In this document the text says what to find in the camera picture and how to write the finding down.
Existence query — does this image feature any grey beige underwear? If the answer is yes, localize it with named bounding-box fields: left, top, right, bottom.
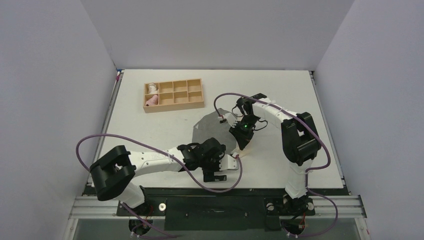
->
left=192, top=108, right=253, bottom=158

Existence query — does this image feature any wooden compartment tray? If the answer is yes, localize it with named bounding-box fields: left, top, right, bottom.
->
left=142, top=78, right=205, bottom=113

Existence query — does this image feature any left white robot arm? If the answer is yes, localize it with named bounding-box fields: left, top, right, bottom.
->
left=89, top=137, right=239, bottom=215

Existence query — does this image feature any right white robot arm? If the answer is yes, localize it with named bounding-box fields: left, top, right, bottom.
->
left=225, top=93, right=323, bottom=214

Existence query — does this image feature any pink rolled underwear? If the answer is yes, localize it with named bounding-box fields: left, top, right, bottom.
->
left=144, top=94, right=159, bottom=107

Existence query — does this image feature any white rolled underwear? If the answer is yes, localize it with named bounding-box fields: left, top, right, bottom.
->
left=147, top=83, right=159, bottom=94

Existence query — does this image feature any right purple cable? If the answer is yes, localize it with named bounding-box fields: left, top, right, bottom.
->
left=213, top=92, right=339, bottom=239

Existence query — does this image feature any purple cable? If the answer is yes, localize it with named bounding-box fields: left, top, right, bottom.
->
left=213, top=92, right=339, bottom=239
left=75, top=133, right=244, bottom=239

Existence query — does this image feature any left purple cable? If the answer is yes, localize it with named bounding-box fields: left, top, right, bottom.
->
left=75, top=133, right=244, bottom=239

